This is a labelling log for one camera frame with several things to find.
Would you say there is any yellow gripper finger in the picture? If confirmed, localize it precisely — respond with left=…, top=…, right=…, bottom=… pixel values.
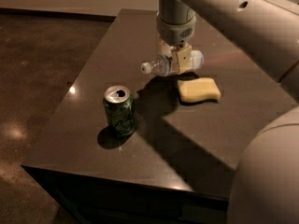
left=171, top=43, right=192, bottom=75
left=158, top=36, right=172, bottom=57

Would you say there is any blue plastic water bottle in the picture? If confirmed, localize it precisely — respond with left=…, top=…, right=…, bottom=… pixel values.
left=141, top=50, right=204, bottom=77

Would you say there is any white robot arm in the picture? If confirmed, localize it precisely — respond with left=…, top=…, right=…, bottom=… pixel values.
left=158, top=0, right=299, bottom=224

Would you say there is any yellow sponge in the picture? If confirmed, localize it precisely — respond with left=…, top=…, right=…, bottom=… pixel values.
left=178, top=77, right=221, bottom=104

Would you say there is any green soda can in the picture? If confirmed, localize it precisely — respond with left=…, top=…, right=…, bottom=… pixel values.
left=103, top=85, right=135, bottom=137

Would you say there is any dark counter cabinet base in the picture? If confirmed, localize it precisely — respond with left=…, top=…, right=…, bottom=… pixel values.
left=22, top=165, right=228, bottom=224

